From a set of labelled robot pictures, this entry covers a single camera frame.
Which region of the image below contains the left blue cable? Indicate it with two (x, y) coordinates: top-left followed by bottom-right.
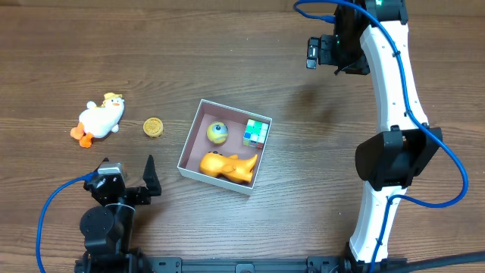
(36, 171), (100, 273)

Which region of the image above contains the round yellow cookie toy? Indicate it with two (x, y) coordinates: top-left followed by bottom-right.
(142, 118), (164, 138)

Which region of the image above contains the thick black cable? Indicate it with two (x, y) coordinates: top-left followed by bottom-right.
(378, 250), (485, 273)

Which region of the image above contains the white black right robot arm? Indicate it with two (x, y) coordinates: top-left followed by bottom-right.
(318, 1), (443, 272)

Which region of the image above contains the colourful puzzle cube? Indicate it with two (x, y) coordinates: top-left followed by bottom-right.
(242, 119), (270, 149)

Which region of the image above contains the blue cable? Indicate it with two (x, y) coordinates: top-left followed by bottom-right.
(36, 171), (100, 273)
(293, 0), (470, 273)

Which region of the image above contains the white box pink interior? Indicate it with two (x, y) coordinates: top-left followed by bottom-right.
(177, 99), (272, 196)

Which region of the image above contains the yellow one-eyed ball toy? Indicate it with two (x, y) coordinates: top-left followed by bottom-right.
(206, 121), (229, 145)

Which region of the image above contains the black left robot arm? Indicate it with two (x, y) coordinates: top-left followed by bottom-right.
(74, 155), (161, 273)

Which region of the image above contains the orange dinosaur figure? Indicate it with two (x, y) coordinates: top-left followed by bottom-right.
(199, 151), (258, 184)

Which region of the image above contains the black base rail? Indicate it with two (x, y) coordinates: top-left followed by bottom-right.
(149, 256), (340, 273)

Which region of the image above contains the white plush duck toy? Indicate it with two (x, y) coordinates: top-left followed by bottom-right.
(70, 93), (125, 148)

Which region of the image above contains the right blue cable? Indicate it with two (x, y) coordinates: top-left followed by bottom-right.
(293, 0), (470, 273)

